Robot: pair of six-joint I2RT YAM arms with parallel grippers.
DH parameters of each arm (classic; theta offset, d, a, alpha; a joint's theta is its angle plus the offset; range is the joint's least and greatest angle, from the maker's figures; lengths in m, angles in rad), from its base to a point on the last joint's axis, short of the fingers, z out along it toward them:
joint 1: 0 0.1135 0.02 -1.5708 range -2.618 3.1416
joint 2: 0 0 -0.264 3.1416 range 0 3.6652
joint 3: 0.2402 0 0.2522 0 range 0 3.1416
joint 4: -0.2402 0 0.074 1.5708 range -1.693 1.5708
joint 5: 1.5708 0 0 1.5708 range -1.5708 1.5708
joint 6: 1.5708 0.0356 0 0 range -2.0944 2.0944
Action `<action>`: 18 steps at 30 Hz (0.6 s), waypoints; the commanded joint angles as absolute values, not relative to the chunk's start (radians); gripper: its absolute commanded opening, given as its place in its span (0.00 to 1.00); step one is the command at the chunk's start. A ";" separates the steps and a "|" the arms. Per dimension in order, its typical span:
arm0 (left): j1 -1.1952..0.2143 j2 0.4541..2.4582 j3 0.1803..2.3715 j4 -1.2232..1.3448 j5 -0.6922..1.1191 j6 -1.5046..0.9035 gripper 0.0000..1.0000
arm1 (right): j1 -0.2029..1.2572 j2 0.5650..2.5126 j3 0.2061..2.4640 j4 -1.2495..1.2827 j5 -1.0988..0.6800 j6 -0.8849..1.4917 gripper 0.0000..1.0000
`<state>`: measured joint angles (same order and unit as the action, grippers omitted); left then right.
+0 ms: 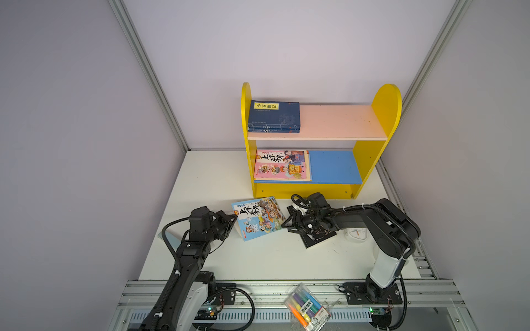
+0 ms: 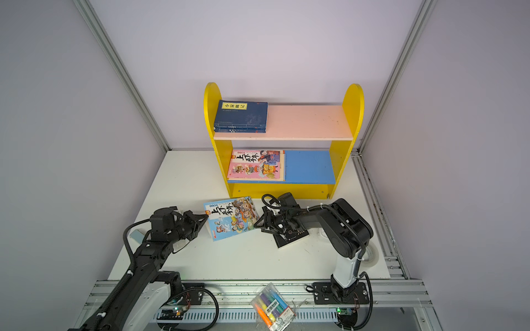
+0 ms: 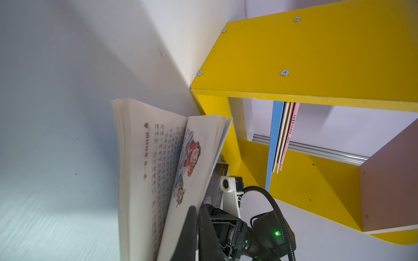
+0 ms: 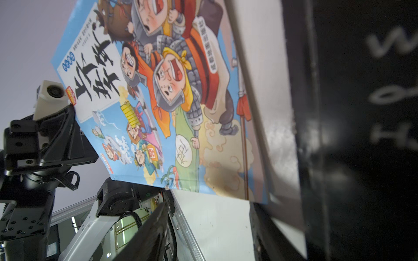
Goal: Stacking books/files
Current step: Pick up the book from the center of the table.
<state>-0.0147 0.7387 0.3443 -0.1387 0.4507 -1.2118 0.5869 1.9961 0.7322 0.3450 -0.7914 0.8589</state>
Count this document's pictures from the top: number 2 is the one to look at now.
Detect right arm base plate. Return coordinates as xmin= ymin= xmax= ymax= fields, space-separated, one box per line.
xmin=305 ymin=281 xmax=371 ymax=305

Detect cream book blue edge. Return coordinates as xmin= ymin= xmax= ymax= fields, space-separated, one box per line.
xmin=279 ymin=150 xmax=286 ymax=181

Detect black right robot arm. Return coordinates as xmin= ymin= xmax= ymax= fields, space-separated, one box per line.
xmin=255 ymin=193 xmax=373 ymax=292

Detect dark blue bottom book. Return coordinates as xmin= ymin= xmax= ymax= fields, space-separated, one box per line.
xmin=214 ymin=100 xmax=269 ymax=128

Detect black book gold lettering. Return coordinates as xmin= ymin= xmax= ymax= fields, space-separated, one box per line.
xmin=273 ymin=230 xmax=309 ymax=248

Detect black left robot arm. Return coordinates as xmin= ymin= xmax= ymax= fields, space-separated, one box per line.
xmin=76 ymin=206 xmax=219 ymax=330

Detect dark blue book yellow label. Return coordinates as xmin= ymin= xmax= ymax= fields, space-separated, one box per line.
xmin=215 ymin=128 xmax=266 ymax=134

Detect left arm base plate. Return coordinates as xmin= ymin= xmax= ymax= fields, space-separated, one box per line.
xmin=165 ymin=283 xmax=207 ymax=307

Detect yellow shelf pink blue boards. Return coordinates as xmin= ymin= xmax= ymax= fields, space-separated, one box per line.
xmin=203 ymin=82 xmax=365 ymax=199

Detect pack of coloured markers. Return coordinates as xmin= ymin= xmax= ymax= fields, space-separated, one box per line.
xmin=251 ymin=283 xmax=295 ymax=331

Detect light blue thin book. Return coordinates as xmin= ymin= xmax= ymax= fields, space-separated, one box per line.
xmin=204 ymin=197 xmax=259 ymax=241

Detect pink children's book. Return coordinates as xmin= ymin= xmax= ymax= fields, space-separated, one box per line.
xmin=227 ymin=149 xmax=281 ymax=181

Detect white tape roll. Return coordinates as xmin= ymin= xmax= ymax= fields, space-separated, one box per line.
xmin=362 ymin=242 xmax=380 ymax=268

